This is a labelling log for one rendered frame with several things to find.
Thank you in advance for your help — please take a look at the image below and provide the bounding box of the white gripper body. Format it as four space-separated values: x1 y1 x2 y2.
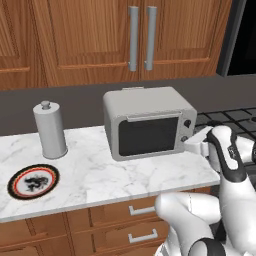
183 125 214 156

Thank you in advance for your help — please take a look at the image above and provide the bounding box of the large dark toaster oven knob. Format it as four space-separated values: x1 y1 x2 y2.
183 118 194 130

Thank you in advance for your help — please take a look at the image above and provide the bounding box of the toaster oven glass door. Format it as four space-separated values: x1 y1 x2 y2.
116 111 184 160

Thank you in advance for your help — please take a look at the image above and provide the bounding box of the grey toaster oven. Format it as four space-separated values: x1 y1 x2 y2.
102 86 198 162

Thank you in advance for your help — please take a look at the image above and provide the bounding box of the black red patterned plate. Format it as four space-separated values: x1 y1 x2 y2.
6 163 61 201

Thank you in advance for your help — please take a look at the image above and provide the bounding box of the wooden base cupboard door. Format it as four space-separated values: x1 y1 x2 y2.
0 213 69 256

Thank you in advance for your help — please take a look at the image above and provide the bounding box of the black hob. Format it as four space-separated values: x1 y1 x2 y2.
194 106 256 145

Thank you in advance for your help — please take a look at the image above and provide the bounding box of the wooden drawer front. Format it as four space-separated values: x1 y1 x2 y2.
89 195 158 228
91 219 170 253

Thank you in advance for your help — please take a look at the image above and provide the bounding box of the black extractor hood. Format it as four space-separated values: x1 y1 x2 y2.
216 0 256 77

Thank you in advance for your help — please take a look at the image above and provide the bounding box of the white paper towel roll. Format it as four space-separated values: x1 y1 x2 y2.
32 100 69 160

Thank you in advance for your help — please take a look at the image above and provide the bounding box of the grey toaster oven door handle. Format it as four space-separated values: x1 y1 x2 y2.
125 112 183 123

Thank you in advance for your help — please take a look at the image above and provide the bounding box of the grey drawer handle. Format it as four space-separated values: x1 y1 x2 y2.
127 228 159 245
128 205 156 217

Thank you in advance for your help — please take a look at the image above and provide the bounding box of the grey cupboard bar handle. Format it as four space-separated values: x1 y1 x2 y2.
127 5 140 72
144 5 158 72

